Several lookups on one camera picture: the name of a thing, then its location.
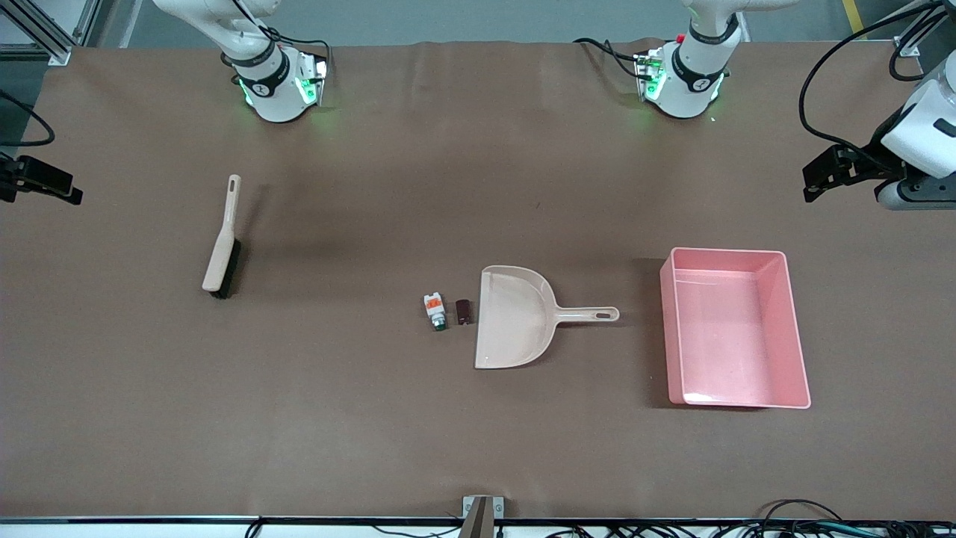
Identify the table cover mat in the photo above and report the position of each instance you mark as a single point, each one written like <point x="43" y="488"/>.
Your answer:
<point x="373" y="433"/>

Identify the aluminium frame profile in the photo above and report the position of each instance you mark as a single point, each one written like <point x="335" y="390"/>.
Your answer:
<point x="45" y="37"/>
<point x="915" y="41"/>

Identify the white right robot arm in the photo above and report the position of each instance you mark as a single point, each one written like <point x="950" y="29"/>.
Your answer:
<point x="272" y="90"/>

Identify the white orange green electronic component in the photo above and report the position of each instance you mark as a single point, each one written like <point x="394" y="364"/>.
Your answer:
<point x="433" y="308"/>

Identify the pink plastic bin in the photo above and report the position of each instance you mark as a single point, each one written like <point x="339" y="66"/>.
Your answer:
<point x="724" y="336"/>

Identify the beige plastic dustpan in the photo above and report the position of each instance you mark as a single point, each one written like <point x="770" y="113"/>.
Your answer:
<point x="515" y="321"/>

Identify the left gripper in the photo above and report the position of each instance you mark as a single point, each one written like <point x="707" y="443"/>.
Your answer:
<point x="872" y="164"/>

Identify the grey metal bracket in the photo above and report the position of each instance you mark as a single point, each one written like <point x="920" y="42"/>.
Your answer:
<point x="499" y="506"/>

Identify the brown camera post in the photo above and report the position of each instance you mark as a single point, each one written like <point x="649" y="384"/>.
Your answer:
<point x="478" y="519"/>

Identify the dark brown electronic component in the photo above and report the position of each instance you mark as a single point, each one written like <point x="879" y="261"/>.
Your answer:
<point x="464" y="311"/>

